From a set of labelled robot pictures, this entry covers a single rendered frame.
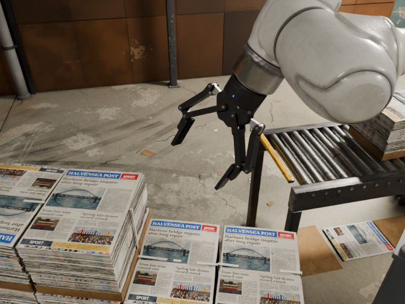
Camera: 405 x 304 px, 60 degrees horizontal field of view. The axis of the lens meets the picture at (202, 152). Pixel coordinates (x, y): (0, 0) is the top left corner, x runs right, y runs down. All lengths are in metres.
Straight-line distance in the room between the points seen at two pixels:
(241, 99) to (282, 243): 0.85
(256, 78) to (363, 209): 2.39
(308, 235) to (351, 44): 2.22
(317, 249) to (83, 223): 1.73
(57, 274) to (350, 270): 1.81
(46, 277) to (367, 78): 1.07
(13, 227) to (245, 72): 0.89
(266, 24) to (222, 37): 4.02
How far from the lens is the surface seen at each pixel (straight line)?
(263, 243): 1.38
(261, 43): 0.59
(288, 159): 1.86
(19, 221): 1.25
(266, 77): 0.61
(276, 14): 0.57
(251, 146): 0.66
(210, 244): 1.36
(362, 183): 1.82
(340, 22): 0.49
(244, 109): 0.64
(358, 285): 2.44
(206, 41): 4.55
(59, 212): 1.22
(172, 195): 2.79
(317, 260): 2.47
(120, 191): 1.23
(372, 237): 2.72
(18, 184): 1.40
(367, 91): 0.43
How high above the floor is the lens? 1.87
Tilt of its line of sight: 35 degrees down
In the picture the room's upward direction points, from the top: straight up
